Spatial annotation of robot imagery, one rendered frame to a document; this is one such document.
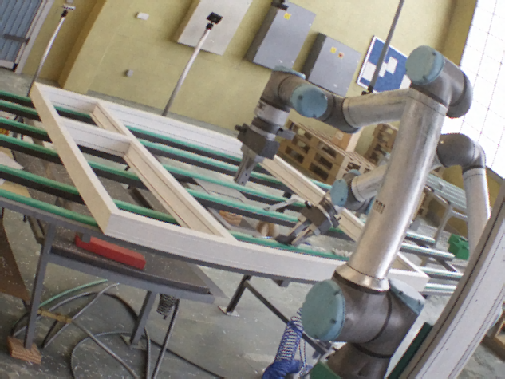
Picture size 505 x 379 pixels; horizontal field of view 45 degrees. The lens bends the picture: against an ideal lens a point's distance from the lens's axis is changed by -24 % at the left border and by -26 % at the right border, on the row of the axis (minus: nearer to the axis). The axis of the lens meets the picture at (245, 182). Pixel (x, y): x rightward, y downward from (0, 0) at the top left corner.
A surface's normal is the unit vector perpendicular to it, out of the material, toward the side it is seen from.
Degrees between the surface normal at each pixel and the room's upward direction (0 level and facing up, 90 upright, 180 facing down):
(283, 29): 90
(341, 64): 90
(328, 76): 90
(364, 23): 90
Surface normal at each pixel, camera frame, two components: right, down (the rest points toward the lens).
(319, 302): -0.85, -0.19
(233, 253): 0.47, 0.40
